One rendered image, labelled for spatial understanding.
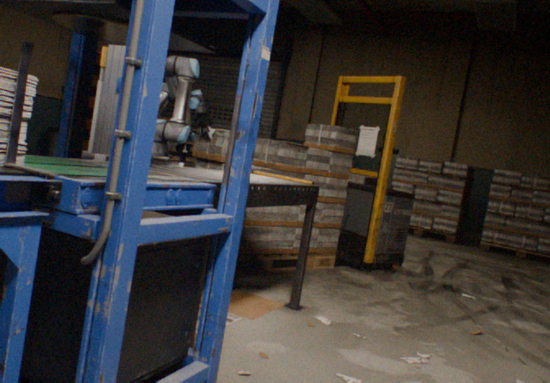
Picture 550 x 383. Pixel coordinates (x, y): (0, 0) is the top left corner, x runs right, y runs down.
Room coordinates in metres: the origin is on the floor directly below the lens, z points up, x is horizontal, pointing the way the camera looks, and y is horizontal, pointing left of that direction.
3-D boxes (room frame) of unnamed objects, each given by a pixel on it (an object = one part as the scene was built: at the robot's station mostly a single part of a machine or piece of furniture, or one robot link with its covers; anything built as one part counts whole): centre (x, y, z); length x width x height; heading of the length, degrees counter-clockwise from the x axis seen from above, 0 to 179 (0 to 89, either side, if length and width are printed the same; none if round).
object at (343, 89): (5.25, -0.52, 0.97); 0.09 x 0.09 x 1.75; 43
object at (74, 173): (1.84, 0.67, 0.75); 0.70 x 0.65 x 0.10; 155
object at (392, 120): (4.77, -0.98, 0.97); 0.09 x 0.09 x 1.75; 43
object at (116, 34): (1.84, 0.67, 1.30); 0.55 x 0.55 x 0.03; 65
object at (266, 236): (4.22, 0.10, 0.42); 1.17 x 0.39 x 0.83; 133
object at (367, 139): (5.03, -0.76, 1.28); 0.57 x 0.01 x 0.65; 43
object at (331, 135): (4.72, -0.43, 0.65); 0.39 x 0.30 x 1.29; 43
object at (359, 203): (5.27, -1.02, 0.40); 0.69 x 0.55 x 0.80; 43
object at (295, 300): (3.24, -0.25, 0.34); 0.06 x 0.06 x 0.68; 65
